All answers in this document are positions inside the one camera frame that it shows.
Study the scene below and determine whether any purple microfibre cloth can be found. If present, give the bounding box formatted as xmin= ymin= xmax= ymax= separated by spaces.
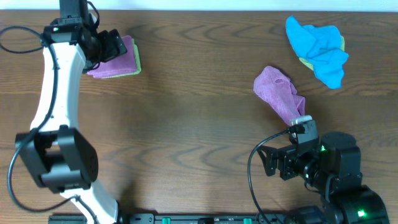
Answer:
xmin=86 ymin=35 xmax=137 ymax=79

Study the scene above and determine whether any black right camera cable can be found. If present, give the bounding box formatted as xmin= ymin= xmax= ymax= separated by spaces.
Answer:
xmin=247 ymin=129 xmax=296 ymax=224

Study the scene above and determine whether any folded green cloth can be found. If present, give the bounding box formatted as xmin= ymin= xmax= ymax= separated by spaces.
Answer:
xmin=101 ymin=37 xmax=142 ymax=79

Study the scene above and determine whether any yellow-green cloth under blue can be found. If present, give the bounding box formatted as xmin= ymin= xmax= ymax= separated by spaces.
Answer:
xmin=298 ymin=36 xmax=345 ymax=70

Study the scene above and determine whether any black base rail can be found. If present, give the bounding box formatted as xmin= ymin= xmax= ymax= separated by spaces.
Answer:
xmin=48 ymin=212 xmax=299 ymax=224

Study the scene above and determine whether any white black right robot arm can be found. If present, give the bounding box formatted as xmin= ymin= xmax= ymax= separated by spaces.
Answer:
xmin=254 ymin=132 xmax=389 ymax=223

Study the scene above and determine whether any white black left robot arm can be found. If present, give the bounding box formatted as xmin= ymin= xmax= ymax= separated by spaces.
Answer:
xmin=15 ymin=0 xmax=127 ymax=223

